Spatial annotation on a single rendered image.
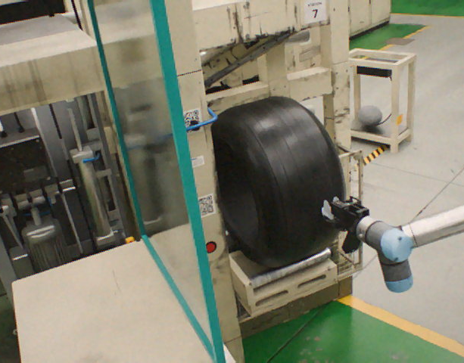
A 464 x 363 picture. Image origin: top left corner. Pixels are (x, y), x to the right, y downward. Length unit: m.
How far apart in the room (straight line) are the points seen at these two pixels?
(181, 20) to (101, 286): 0.74
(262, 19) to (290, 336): 1.72
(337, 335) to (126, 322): 1.84
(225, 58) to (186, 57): 0.50
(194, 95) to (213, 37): 0.33
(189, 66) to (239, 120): 0.27
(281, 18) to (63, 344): 1.29
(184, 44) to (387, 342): 1.95
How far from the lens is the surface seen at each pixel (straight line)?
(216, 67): 1.99
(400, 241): 1.36
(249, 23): 1.86
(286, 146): 1.60
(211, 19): 1.80
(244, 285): 1.77
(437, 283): 3.29
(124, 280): 1.35
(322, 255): 1.93
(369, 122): 4.90
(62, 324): 1.28
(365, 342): 2.89
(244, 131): 1.63
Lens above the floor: 2.05
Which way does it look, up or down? 27 degrees down
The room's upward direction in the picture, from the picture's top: 8 degrees counter-clockwise
